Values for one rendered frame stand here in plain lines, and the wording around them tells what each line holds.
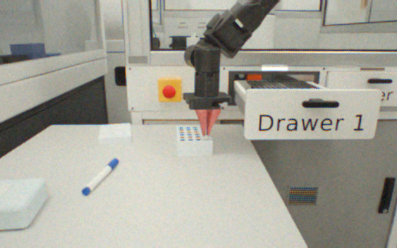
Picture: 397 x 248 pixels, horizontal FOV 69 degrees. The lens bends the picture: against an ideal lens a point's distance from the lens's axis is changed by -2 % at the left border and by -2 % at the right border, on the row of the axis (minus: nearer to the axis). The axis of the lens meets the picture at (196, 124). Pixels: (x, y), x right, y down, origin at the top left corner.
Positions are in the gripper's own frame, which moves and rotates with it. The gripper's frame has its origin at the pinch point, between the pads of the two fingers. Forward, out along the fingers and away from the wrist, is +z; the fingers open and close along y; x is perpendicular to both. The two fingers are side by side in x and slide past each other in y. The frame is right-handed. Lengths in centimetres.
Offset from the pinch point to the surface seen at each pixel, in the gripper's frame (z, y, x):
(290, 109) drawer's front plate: -7.4, -16.3, 9.3
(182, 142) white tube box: 1.8, 5.9, 1.0
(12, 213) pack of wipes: 2.6, 34.3, 24.1
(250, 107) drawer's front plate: -7.9, -7.7, 7.7
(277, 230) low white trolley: 5.1, -4.1, 31.1
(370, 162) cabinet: 20, -65, -16
